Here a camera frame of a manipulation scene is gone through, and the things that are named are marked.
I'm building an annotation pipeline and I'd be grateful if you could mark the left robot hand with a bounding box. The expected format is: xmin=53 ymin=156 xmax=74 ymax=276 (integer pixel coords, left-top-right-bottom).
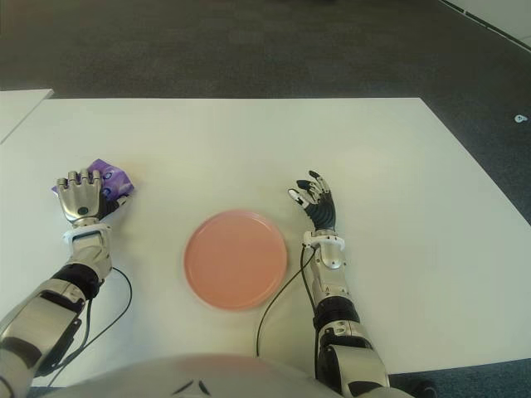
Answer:
xmin=55 ymin=165 xmax=129 ymax=227

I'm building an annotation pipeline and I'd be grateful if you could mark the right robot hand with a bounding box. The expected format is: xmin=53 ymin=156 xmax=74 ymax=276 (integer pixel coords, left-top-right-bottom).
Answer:
xmin=286 ymin=169 xmax=338 ymax=232

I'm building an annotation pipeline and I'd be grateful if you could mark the purple tissue paper pack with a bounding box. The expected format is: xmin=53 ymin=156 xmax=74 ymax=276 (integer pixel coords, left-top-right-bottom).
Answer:
xmin=50 ymin=157 xmax=137 ymax=217

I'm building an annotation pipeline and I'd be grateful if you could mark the pink round plate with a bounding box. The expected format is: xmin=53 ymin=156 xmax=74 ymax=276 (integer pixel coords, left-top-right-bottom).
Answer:
xmin=183 ymin=209 xmax=288 ymax=310

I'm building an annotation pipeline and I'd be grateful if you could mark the white side table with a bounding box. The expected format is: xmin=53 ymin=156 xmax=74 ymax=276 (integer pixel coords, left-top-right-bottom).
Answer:
xmin=0 ymin=88 xmax=55 ymax=144

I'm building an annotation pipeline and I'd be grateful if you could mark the grey robot torso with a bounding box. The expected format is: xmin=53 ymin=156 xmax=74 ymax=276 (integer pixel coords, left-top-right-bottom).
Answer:
xmin=57 ymin=352 xmax=345 ymax=398

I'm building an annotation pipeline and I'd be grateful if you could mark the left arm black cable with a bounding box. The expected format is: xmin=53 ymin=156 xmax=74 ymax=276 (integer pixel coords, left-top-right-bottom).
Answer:
xmin=37 ymin=267 xmax=133 ymax=389

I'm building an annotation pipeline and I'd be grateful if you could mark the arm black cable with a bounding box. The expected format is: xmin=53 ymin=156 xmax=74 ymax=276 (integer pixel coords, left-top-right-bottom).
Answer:
xmin=37 ymin=267 xmax=133 ymax=389
xmin=255 ymin=244 xmax=316 ymax=357

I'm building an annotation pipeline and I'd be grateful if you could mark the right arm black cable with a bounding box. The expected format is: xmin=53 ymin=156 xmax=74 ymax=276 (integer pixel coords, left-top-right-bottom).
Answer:
xmin=255 ymin=244 xmax=316 ymax=357

